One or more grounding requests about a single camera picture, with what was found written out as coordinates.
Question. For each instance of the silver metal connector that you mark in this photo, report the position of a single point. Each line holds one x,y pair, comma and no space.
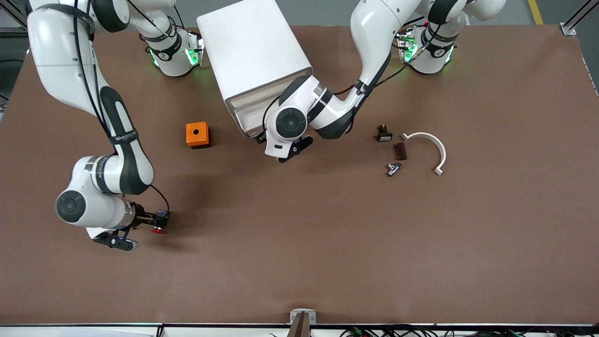
393,170

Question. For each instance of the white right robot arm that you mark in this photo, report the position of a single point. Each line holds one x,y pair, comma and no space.
61,47

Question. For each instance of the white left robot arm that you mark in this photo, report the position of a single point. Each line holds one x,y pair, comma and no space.
374,28

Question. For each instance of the brown table cover sheet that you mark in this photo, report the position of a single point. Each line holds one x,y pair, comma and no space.
299,234

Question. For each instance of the red push button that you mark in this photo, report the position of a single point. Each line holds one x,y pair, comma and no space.
162,216

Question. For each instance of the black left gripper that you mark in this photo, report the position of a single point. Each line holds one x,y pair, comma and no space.
261,135

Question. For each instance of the black white switch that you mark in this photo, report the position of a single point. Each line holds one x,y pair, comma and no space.
384,136

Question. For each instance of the orange box with hole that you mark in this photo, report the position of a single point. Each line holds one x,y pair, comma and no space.
196,133

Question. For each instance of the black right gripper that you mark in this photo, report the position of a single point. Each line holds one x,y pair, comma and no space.
142,218

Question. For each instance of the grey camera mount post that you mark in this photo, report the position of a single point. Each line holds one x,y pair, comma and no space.
303,327

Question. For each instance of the white curved bracket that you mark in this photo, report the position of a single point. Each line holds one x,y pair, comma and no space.
442,154

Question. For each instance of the small brown block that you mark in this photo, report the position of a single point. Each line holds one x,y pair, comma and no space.
401,151

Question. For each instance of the aluminium frame post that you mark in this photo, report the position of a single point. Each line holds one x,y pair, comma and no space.
567,29
14,18

